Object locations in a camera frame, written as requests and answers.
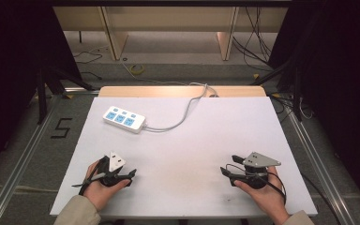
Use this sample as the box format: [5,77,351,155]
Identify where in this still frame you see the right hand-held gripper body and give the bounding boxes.
[241,151,282,190]

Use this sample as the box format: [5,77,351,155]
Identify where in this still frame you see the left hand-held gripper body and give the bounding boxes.
[97,151,133,188]

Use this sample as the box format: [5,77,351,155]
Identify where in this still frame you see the person's left hand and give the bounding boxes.
[82,160,132,212]

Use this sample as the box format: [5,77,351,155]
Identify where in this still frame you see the person's right hand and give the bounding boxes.
[233,167,291,225]

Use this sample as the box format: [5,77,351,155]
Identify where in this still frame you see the white power strip blue sockets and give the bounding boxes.
[102,105,147,135]

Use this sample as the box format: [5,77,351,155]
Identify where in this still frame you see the black stand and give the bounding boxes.
[250,59,304,122]
[36,64,96,126]

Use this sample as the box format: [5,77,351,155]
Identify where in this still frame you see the yellow tape roll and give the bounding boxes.
[128,63,145,75]

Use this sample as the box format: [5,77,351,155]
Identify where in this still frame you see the light wooden desk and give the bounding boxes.
[52,6,289,62]

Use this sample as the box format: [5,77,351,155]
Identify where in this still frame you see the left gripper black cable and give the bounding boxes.
[71,158,108,197]

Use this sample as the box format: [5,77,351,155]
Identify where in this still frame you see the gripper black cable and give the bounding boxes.
[71,158,108,197]
[225,163,343,225]

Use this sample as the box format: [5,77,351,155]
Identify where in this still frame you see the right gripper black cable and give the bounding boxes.
[225,163,343,225]

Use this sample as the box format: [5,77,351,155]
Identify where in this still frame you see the aluminium floor rail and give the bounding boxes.
[0,93,60,225]
[285,106,357,225]

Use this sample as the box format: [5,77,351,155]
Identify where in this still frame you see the white power strip cable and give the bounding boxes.
[142,82,220,133]

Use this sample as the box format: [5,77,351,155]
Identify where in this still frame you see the thin black floor cable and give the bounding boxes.
[72,50,104,81]

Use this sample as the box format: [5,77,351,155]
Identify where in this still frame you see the bundle of black cables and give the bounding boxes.
[231,7,275,73]

